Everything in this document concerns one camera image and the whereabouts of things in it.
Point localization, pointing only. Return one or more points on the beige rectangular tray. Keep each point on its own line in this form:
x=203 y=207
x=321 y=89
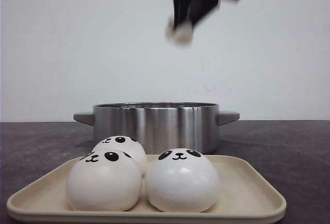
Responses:
x=245 y=197

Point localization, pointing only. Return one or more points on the panda bun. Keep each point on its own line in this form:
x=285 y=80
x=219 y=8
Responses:
x=182 y=180
x=182 y=35
x=127 y=145
x=104 y=180

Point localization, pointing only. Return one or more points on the stainless steel steamer pot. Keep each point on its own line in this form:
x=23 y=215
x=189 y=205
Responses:
x=160 y=126

